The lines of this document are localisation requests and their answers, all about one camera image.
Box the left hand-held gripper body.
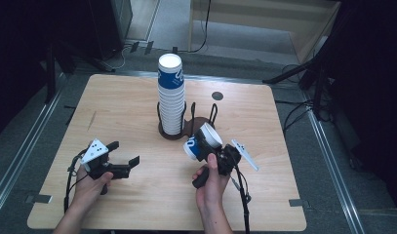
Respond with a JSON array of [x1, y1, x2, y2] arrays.
[[80, 138, 132, 196]]

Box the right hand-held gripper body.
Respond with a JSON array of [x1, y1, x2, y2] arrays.
[[191, 138, 260, 190]]

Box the blue white paper cup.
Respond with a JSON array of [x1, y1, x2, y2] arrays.
[[182, 122, 223, 162]]

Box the black wire cup holder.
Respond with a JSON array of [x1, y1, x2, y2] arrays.
[[156, 100, 218, 141]]

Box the person's left hand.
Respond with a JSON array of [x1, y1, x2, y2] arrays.
[[70, 164, 114, 213]]

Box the person's right hand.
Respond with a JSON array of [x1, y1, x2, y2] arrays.
[[191, 153, 231, 213]]

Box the stack of paper cups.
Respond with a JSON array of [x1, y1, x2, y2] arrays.
[[157, 53, 186, 136]]

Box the grey tape piece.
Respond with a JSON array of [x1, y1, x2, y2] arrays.
[[288, 198, 309, 208], [24, 193, 54, 205]]

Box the black tripod stand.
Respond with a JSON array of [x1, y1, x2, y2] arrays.
[[262, 48, 337, 121]]

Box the dark cabinet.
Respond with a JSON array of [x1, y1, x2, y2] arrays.
[[88, 0, 135, 61]]

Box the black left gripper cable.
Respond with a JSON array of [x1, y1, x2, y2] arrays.
[[62, 148, 90, 214]]

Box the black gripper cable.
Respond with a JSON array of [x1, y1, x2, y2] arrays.
[[62, 148, 90, 214], [229, 165, 253, 234]]

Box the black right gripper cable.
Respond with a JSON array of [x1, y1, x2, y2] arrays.
[[229, 165, 253, 234]]

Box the metal floor rail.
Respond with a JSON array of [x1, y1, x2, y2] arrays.
[[301, 94, 367, 234], [0, 72, 68, 215]]

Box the black floor cables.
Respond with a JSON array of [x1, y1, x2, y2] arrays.
[[281, 98, 316, 133]]

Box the black metal stand post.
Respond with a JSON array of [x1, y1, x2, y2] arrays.
[[44, 42, 58, 103]]

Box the black hanging cable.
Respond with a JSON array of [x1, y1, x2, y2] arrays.
[[178, 0, 213, 55]]

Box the light wooden panel frame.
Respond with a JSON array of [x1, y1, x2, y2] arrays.
[[187, 0, 342, 64]]

